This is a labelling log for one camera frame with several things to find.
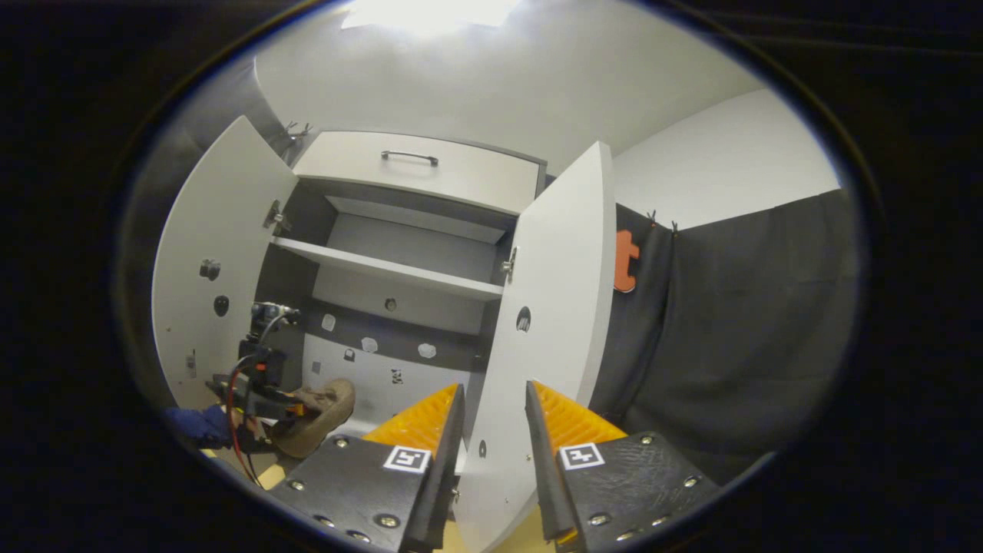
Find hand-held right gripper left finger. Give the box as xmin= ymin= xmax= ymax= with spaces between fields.
xmin=269 ymin=384 xmax=465 ymax=553

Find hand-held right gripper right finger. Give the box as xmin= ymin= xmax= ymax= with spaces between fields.
xmin=526 ymin=380 xmax=723 ymax=550

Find brown shoe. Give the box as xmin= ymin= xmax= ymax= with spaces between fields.
xmin=269 ymin=378 xmax=356 ymax=459

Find white shoe cabinet door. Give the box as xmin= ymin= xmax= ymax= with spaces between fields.
xmin=453 ymin=141 xmax=617 ymax=553
xmin=151 ymin=115 xmax=300 ymax=412

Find white shoe cabinet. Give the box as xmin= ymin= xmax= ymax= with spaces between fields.
xmin=257 ymin=131 xmax=548 ymax=462

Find white cabinet shelf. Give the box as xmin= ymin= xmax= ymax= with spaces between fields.
xmin=270 ymin=236 xmax=505 ymax=302

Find white cabinet drawer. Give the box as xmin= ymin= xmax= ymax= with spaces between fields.
xmin=292 ymin=131 xmax=546 ymax=216

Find black backdrop cloth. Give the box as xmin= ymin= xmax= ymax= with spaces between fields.
xmin=115 ymin=58 xmax=861 ymax=485

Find red gripper cable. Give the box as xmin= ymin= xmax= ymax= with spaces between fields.
xmin=225 ymin=355 xmax=270 ymax=488

